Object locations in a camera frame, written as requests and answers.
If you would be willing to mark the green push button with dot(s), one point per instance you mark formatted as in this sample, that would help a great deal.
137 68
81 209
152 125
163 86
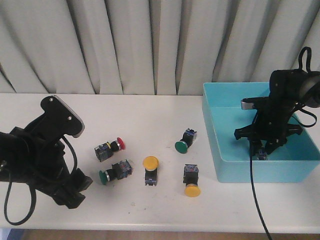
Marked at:
118 171
188 137

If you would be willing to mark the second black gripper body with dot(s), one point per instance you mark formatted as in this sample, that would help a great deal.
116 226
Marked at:
271 121

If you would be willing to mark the red push button lying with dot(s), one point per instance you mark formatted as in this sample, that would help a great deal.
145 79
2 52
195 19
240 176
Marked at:
106 150

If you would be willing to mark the yellow push button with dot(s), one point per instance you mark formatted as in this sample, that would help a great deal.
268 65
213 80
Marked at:
151 164
190 179

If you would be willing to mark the green push button left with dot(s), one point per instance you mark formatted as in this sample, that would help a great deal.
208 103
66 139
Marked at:
118 171

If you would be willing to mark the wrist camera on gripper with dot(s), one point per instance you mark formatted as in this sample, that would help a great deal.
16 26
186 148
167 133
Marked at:
59 116

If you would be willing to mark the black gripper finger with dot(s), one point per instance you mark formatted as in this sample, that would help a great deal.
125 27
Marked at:
81 181
69 199

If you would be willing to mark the red push button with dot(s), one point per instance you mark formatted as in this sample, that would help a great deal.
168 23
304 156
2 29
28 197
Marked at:
106 150
261 154

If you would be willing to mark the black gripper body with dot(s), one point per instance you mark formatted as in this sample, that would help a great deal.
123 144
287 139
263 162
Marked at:
46 160

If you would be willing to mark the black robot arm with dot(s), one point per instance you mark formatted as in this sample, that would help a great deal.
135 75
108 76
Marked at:
14 151

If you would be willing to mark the grey pleated curtain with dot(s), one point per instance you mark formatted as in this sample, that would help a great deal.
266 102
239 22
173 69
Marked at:
150 47

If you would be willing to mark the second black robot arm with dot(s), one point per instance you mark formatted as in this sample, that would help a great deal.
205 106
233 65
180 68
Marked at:
308 88

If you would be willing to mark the green push button right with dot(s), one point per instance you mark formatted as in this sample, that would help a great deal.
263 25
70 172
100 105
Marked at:
188 137

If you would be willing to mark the light blue plastic box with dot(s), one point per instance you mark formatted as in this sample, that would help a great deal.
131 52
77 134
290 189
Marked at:
221 107

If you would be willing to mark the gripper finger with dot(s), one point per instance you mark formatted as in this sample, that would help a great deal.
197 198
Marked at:
255 146
271 146

